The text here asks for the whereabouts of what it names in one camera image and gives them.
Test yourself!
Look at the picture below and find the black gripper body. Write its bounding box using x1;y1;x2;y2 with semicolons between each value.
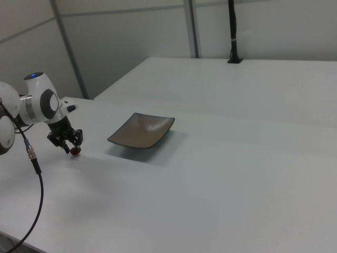
47;116;75;140

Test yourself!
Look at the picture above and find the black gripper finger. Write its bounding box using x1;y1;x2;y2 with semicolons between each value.
69;128;85;154
47;132;70;155

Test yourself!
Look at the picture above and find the square brown ceramic plate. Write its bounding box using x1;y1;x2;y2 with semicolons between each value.
107;112;176;149

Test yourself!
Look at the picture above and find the black pole with base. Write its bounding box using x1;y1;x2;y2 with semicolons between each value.
227;0;244;64

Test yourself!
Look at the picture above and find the black cable with metal connector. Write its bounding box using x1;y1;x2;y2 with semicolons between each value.
0;96;44;253

